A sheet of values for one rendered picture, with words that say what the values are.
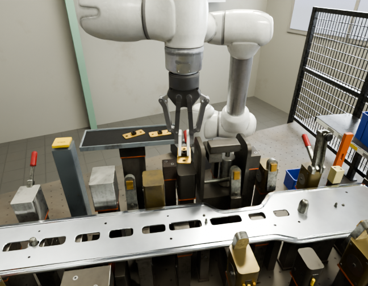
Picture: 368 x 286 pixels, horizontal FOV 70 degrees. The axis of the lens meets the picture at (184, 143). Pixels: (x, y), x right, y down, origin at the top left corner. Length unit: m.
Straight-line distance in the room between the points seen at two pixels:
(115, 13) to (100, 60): 3.01
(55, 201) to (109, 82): 2.40
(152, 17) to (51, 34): 2.97
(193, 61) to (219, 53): 3.63
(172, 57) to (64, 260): 0.63
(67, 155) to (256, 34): 0.85
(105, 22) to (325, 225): 0.86
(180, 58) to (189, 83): 0.06
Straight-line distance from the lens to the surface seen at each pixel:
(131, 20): 0.61
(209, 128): 1.53
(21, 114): 3.79
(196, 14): 0.59
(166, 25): 0.59
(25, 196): 1.05
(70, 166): 1.12
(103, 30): 0.64
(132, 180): 0.93
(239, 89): 1.33
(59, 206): 1.52
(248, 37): 1.13
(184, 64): 0.61
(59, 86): 3.66
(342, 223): 1.04
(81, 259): 0.87
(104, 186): 0.92
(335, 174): 1.16
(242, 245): 0.78
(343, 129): 1.60
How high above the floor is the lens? 1.66
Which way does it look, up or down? 31 degrees down
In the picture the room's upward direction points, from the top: straight up
